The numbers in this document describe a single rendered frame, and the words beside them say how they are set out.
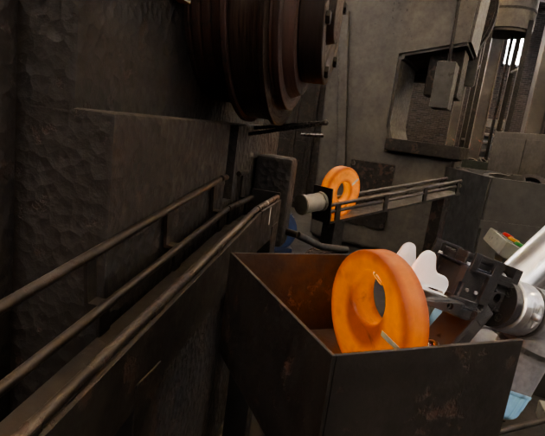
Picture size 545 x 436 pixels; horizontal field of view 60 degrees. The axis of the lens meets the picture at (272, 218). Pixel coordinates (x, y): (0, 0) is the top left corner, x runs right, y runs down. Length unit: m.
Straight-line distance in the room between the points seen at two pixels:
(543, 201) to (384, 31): 1.63
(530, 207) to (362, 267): 2.61
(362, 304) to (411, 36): 3.22
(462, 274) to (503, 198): 2.46
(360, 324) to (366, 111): 3.19
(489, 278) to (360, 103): 3.16
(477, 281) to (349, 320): 0.16
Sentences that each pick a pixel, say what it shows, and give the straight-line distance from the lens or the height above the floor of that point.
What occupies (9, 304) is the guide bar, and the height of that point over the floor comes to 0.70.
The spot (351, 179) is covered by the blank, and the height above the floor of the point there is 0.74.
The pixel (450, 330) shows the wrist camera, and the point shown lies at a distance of 0.66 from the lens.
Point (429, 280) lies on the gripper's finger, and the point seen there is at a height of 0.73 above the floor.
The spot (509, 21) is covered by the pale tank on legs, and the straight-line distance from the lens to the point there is 9.79.
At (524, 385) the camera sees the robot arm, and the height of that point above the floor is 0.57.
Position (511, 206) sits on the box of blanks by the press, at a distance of 3.09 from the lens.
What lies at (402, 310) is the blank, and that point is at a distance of 0.52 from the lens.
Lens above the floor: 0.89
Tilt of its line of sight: 11 degrees down
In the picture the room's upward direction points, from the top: 8 degrees clockwise
